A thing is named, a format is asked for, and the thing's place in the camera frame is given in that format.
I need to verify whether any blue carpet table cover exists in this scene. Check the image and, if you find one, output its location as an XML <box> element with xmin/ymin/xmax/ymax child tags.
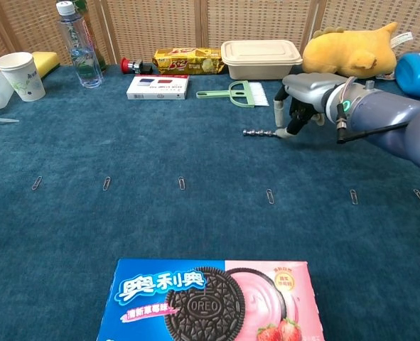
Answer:
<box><xmin>0</xmin><ymin>63</ymin><xmax>420</xmax><ymax>341</ymax></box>

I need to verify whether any red emergency stop button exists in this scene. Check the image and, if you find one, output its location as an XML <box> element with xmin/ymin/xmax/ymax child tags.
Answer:
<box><xmin>119</xmin><ymin>57</ymin><xmax>155</xmax><ymax>75</ymax></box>

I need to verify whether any white paper cup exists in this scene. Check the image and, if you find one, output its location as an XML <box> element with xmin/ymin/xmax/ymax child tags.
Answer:
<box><xmin>0</xmin><ymin>51</ymin><xmax>47</xmax><ymax>103</ymax></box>

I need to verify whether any clear water bottle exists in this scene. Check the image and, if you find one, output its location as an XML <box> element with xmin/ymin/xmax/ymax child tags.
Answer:
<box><xmin>55</xmin><ymin>0</ymin><xmax>105</xmax><ymax>90</ymax></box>

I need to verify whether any yellow biscuit package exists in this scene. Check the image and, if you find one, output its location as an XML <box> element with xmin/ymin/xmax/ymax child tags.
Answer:
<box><xmin>152</xmin><ymin>47</ymin><xmax>226</xmax><ymax>76</ymax></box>

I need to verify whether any beige lidded lunch box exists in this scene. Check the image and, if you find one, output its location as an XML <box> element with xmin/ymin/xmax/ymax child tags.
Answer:
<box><xmin>220</xmin><ymin>39</ymin><xmax>303</xmax><ymax>81</ymax></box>

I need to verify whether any blue pink Oreo box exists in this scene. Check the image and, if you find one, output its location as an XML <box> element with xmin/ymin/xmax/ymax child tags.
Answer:
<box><xmin>95</xmin><ymin>258</ymin><xmax>326</xmax><ymax>341</ymax></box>

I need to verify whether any rattan folding screen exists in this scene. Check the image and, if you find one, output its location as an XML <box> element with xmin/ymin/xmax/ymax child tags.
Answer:
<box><xmin>0</xmin><ymin>0</ymin><xmax>420</xmax><ymax>70</ymax></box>

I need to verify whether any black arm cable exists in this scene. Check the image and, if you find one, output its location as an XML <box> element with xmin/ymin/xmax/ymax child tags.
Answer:
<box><xmin>336</xmin><ymin>121</ymin><xmax>410</xmax><ymax>145</ymax></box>

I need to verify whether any brown tea bottle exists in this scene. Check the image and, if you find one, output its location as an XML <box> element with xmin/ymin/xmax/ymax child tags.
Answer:
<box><xmin>72</xmin><ymin>0</ymin><xmax>109</xmax><ymax>72</ymax></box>

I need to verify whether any yellow plush toy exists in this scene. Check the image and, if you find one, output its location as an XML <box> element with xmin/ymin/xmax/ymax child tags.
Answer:
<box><xmin>301</xmin><ymin>21</ymin><xmax>414</xmax><ymax>80</ymax></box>

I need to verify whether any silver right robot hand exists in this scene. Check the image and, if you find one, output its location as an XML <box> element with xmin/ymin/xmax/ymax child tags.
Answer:
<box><xmin>273</xmin><ymin>72</ymin><xmax>340</xmax><ymax>139</ymax></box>

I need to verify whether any blue detergent bottle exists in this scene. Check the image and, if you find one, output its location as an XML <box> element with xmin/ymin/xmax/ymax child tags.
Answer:
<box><xmin>394</xmin><ymin>52</ymin><xmax>420</xmax><ymax>100</ymax></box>

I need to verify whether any green hand brush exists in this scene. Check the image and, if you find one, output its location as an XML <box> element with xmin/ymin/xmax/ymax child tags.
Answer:
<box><xmin>195</xmin><ymin>80</ymin><xmax>270</xmax><ymax>109</ymax></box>

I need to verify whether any yellow sponge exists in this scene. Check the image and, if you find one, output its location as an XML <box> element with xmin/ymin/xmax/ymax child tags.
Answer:
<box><xmin>31</xmin><ymin>51</ymin><xmax>61</xmax><ymax>80</ymax></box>

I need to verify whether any silver beaded magnetic bar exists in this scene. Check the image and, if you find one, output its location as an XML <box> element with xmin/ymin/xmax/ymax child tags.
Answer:
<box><xmin>242</xmin><ymin>128</ymin><xmax>279</xmax><ymax>138</ymax></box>

